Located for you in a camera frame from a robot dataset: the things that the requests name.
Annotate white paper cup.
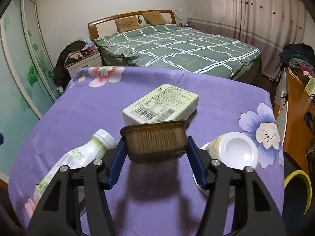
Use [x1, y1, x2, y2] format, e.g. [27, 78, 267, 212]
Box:
[192, 132, 258, 198]

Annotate green white yogurt bottle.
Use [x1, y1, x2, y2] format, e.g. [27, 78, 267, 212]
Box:
[34, 129, 118, 199]

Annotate brown plastic food tray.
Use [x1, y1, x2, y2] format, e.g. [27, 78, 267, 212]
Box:
[120, 120, 189, 164]

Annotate yellow-rimmed trash bin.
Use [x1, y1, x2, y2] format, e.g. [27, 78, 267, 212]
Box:
[283, 170, 312, 233]

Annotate purple floral tablecloth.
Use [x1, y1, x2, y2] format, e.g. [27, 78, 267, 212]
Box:
[8, 67, 286, 235]

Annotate orange wooden desk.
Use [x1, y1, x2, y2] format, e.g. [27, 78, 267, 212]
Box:
[274, 68, 314, 173]

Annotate painted sliding wardrobe door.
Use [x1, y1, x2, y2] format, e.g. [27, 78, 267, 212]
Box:
[1, 0, 60, 181]

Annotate black jacket on cabinet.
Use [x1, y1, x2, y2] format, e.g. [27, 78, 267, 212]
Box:
[53, 41, 86, 90]

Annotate green framed picture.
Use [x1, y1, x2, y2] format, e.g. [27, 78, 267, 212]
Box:
[304, 77, 315, 98]

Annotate white green flat box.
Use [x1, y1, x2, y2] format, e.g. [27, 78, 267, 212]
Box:
[122, 84, 199, 126]

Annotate white bedside cabinet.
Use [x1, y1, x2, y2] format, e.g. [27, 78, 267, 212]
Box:
[66, 51, 103, 78]

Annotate pile of dark clothes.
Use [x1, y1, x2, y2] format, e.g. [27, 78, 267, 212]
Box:
[279, 43, 314, 76]

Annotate pink striped curtain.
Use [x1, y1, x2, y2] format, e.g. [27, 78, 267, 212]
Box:
[187, 0, 310, 79]

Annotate bed with green plaid duvet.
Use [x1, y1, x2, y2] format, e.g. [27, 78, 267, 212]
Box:
[88, 9, 262, 84]

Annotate left brown pillow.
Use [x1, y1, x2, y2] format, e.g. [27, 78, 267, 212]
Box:
[115, 16, 141, 32]

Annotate brown pillow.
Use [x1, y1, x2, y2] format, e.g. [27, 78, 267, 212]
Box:
[115, 16, 141, 32]
[142, 11, 168, 26]

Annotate right brown pillow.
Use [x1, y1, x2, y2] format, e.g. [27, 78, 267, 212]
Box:
[142, 11, 168, 26]

